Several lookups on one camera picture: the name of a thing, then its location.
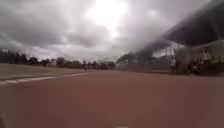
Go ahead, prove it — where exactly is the pale kerb strip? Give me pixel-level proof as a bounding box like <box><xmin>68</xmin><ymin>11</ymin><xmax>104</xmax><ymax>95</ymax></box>
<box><xmin>0</xmin><ymin>72</ymin><xmax>88</xmax><ymax>85</ymax></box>

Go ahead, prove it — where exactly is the dry grass field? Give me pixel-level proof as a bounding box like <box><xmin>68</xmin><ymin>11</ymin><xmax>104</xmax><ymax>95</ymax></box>
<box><xmin>0</xmin><ymin>63</ymin><xmax>86</xmax><ymax>81</ymax></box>

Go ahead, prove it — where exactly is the row of trees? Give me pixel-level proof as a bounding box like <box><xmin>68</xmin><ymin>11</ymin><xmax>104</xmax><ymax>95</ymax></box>
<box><xmin>0</xmin><ymin>49</ymin><xmax>117</xmax><ymax>70</ymax></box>

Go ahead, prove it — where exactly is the red brick pavement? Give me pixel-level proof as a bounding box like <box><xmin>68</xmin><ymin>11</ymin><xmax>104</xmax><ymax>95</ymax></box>
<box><xmin>0</xmin><ymin>69</ymin><xmax>224</xmax><ymax>128</ymax></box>

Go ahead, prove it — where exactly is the building with large canopy roof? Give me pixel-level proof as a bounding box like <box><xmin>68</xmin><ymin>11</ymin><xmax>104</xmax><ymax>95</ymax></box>
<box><xmin>134</xmin><ymin>0</ymin><xmax>224</xmax><ymax>76</ymax></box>

